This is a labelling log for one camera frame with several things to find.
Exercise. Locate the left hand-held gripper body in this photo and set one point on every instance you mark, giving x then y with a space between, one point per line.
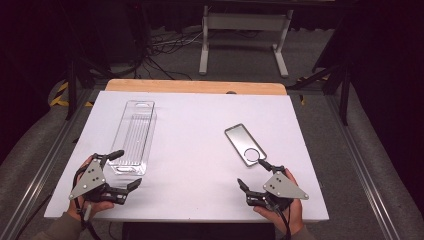
88 180

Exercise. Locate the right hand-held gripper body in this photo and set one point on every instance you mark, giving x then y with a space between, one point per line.
283 188

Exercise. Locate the wooden table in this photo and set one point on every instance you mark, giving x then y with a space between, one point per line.
186 86

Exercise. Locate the white metal stand frame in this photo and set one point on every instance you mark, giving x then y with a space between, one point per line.
246 21

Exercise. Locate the black metal stand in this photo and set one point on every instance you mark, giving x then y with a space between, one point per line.
345 96

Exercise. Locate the yellow black floor tape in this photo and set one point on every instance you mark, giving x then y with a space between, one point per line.
60 96

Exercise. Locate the aluminium floor rail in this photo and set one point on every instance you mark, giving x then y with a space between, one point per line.
363 166
40 173

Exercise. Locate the black tripod stand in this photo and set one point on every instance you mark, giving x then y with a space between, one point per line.
71 90

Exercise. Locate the clear plastic tray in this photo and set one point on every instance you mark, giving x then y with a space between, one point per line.
135 133

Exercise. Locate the person's left hand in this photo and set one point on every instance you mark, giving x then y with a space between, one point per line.
100 207

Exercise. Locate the white table board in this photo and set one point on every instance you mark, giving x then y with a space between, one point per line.
193 150

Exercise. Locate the person's right hand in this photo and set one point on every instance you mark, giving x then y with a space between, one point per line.
295 216

